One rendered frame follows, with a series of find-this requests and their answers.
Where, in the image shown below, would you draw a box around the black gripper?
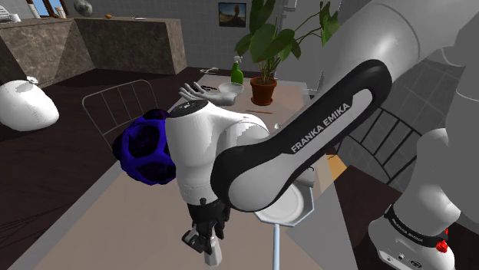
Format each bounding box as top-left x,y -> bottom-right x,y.
181,198 -> 232,268

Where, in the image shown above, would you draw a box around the white stick utensil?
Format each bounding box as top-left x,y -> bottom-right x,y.
272,223 -> 281,270

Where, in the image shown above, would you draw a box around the beige table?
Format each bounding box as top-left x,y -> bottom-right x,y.
7,73 -> 361,270

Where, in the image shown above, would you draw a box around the white octagonal plate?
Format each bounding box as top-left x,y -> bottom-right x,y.
253,182 -> 315,228

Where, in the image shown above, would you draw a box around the blue perforated ball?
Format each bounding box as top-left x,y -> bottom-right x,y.
111,108 -> 177,186

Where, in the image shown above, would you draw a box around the white hand figure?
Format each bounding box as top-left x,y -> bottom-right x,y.
178,81 -> 239,107

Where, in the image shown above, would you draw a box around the white bowl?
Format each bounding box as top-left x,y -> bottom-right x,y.
218,81 -> 245,95

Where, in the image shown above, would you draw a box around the potted green plant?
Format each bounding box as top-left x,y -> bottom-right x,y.
234,0 -> 342,107

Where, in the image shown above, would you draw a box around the green spray bottle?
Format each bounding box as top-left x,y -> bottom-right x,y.
230,55 -> 245,86

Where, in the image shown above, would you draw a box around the brown marble counter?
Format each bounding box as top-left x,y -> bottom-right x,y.
0,15 -> 188,89

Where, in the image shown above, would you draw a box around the white rounded toilet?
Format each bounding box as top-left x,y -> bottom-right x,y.
0,75 -> 61,133

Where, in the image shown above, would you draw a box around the window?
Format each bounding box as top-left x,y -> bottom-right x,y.
25,0 -> 71,19

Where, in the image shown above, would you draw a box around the white wire chair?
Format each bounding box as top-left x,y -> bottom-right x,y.
81,78 -> 160,151

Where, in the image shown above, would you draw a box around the black wire chair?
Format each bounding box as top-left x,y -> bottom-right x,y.
335,106 -> 424,186

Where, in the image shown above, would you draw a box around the framed wall picture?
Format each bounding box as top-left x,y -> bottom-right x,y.
218,2 -> 248,28

